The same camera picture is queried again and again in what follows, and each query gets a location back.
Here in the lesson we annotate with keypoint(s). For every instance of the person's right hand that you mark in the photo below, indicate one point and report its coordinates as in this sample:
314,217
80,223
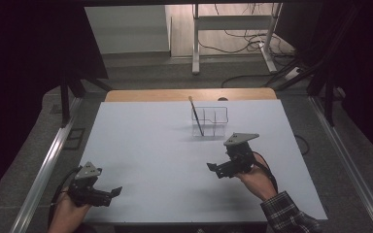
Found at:
259,181

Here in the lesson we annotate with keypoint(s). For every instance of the white power strip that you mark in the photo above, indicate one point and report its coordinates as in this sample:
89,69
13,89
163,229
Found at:
292,73

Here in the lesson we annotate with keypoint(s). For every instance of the dark table grommet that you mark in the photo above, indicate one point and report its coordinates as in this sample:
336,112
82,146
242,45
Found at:
222,99

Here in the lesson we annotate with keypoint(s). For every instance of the white desk frame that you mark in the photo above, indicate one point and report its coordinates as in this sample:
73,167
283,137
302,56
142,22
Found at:
233,22

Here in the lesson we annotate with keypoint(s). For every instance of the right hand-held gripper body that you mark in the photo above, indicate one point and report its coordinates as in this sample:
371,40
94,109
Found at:
239,158

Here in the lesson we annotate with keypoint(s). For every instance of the wooden table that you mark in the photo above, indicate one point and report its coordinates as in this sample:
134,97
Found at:
162,94

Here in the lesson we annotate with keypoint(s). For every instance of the aluminium rail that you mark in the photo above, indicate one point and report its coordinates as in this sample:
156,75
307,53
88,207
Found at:
45,168
349,161

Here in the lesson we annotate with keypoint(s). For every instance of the black metal stand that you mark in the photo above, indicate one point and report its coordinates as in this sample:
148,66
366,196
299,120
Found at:
328,97
65,103

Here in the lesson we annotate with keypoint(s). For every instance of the clear acrylic organizer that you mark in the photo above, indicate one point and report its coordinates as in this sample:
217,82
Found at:
212,121

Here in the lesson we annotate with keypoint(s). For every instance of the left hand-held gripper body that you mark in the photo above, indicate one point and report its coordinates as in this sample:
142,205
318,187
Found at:
85,191

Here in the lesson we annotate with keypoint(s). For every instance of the person's left hand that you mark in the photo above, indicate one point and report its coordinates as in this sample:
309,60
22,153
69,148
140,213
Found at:
64,216

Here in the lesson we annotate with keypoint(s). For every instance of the white board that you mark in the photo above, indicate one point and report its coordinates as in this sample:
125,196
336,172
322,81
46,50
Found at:
149,145

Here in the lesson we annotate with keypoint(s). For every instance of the dark curtain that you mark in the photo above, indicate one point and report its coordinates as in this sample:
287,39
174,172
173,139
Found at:
366,64
22,81

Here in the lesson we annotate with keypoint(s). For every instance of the person's plaid right sleeve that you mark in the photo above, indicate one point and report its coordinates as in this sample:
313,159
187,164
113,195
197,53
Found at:
288,213

